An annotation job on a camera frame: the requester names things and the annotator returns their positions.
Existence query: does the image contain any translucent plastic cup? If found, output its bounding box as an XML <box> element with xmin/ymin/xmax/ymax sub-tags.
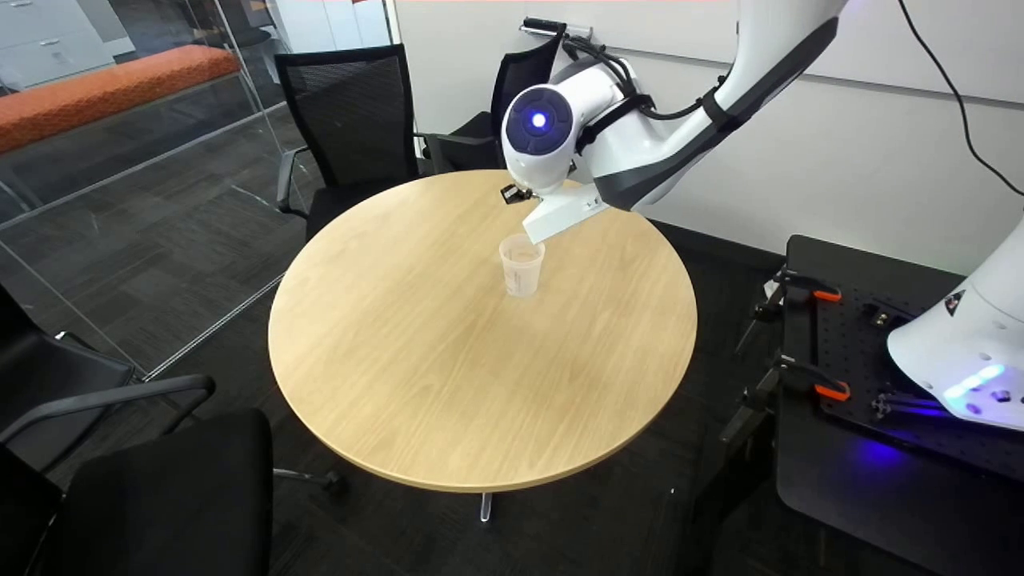
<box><xmin>495</xmin><ymin>232</ymin><xmax>547</xmax><ymax>302</ymax></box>

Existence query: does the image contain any black mesh office chair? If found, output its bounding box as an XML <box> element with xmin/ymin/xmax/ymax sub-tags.
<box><xmin>273</xmin><ymin>42</ymin><xmax>426</xmax><ymax>243</ymax></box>
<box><xmin>418</xmin><ymin>18</ymin><xmax>568</xmax><ymax>176</ymax></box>

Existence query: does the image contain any whiteboard tray with eraser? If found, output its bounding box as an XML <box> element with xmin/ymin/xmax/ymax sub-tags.
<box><xmin>518</xmin><ymin>17</ymin><xmax>595</xmax><ymax>49</ymax></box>

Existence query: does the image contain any orange upholstered bench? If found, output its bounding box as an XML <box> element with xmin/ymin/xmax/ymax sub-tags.
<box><xmin>0</xmin><ymin>42</ymin><xmax>242</xmax><ymax>156</ymax></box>

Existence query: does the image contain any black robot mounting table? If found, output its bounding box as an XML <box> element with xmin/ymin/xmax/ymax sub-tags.
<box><xmin>771</xmin><ymin>232</ymin><xmax>1024</xmax><ymax>576</ymax></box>

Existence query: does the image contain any black office chair grey armrest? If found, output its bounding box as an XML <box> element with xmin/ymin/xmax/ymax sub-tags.
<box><xmin>0</xmin><ymin>371</ymin><xmax>344</xmax><ymax>576</ymax></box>
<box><xmin>0</xmin><ymin>285</ymin><xmax>147</xmax><ymax>474</ymax></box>

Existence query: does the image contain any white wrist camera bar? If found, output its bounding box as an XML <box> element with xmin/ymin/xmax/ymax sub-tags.
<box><xmin>518</xmin><ymin>193</ymin><xmax>610</xmax><ymax>245</ymax></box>

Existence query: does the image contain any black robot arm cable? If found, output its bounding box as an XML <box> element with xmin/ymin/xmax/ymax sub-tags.
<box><xmin>555</xmin><ymin>30</ymin><xmax>747</xmax><ymax>126</ymax></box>

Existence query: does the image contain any black clamp with orange handle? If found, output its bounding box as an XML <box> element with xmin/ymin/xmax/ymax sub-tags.
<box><xmin>731</xmin><ymin>266</ymin><xmax>843</xmax><ymax>357</ymax></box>
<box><xmin>715</xmin><ymin>351</ymin><xmax>856</xmax><ymax>446</ymax></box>

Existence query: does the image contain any black hanging cable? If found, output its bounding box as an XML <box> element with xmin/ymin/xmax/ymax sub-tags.
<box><xmin>891</xmin><ymin>0</ymin><xmax>1024</xmax><ymax>203</ymax></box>

